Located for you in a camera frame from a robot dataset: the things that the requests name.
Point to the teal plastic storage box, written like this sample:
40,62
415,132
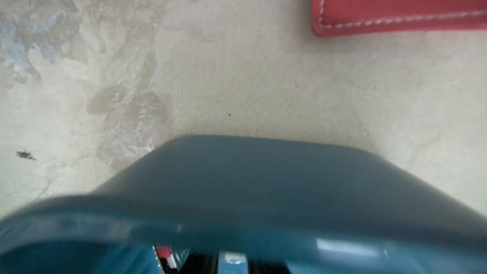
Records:
222,204

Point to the red leather wallet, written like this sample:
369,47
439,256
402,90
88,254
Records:
330,18

